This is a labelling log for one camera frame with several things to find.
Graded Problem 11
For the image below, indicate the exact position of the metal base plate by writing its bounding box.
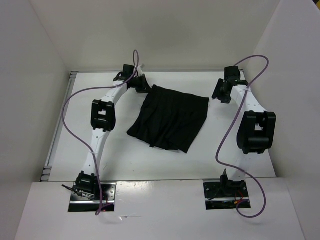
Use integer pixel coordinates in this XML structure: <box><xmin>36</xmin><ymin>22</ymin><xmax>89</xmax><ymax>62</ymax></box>
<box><xmin>68</xmin><ymin>181</ymin><xmax>118</xmax><ymax>213</ymax></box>
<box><xmin>203</xmin><ymin>180</ymin><xmax>251</xmax><ymax>210</ymax></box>

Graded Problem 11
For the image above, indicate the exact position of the purple cable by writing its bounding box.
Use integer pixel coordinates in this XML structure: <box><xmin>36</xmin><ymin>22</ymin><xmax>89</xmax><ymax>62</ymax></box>
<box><xmin>215</xmin><ymin>54</ymin><xmax>270</xmax><ymax>219</ymax></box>
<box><xmin>60</xmin><ymin>49</ymin><xmax>141</xmax><ymax>216</ymax></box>

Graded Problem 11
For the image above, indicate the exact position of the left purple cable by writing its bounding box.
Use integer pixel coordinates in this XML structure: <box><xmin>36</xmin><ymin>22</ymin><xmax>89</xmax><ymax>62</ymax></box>
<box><xmin>60</xmin><ymin>49</ymin><xmax>141</xmax><ymax>216</ymax></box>

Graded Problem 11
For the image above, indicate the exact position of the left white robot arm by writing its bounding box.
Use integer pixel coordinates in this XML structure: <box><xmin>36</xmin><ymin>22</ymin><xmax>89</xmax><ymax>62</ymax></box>
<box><xmin>74</xmin><ymin>64</ymin><xmax>151</xmax><ymax>200</ymax></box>

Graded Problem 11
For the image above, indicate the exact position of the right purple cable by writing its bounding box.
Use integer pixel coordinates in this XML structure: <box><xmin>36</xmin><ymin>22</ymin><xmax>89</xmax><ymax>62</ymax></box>
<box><xmin>215</xmin><ymin>54</ymin><xmax>270</xmax><ymax>219</ymax></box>

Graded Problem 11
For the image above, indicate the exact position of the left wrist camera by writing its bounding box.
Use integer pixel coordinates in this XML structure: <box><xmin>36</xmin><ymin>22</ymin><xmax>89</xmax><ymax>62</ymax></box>
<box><xmin>136</xmin><ymin>64</ymin><xmax>145</xmax><ymax>77</ymax></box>

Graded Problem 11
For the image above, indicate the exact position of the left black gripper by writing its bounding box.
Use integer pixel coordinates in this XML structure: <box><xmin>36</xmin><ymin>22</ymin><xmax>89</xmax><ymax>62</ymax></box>
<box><xmin>130</xmin><ymin>74</ymin><xmax>153</xmax><ymax>94</ymax></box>

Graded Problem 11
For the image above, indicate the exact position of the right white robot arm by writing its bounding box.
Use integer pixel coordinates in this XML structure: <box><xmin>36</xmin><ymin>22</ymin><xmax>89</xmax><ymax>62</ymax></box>
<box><xmin>212</xmin><ymin>66</ymin><xmax>277</xmax><ymax>197</ymax></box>

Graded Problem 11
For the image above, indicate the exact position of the black skirt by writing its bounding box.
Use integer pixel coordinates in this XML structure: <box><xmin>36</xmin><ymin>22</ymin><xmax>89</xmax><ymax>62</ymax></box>
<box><xmin>127</xmin><ymin>85</ymin><xmax>210</xmax><ymax>154</ymax></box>

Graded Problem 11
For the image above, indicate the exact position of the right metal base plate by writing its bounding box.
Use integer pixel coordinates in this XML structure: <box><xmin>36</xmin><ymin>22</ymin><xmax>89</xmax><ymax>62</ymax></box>
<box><xmin>203</xmin><ymin>180</ymin><xmax>251</xmax><ymax>210</ymax></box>

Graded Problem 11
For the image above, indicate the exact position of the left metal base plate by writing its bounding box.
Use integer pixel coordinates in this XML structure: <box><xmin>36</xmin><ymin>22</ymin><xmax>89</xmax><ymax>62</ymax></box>
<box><xmin>68</xmin><ymin>181</ymin><xmax>118</xmax><ymax>213</ymax></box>

